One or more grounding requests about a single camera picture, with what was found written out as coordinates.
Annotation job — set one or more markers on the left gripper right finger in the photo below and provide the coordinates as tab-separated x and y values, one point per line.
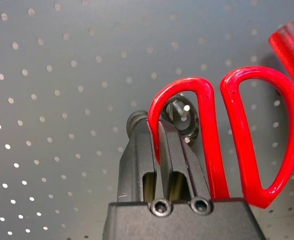
176	162

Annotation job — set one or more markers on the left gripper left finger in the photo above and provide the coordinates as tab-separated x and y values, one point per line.
136	170

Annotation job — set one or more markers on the grey perforated pegboard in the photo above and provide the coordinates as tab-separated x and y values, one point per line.
62	75

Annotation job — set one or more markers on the metal peg hook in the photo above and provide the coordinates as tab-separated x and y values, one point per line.
186	108

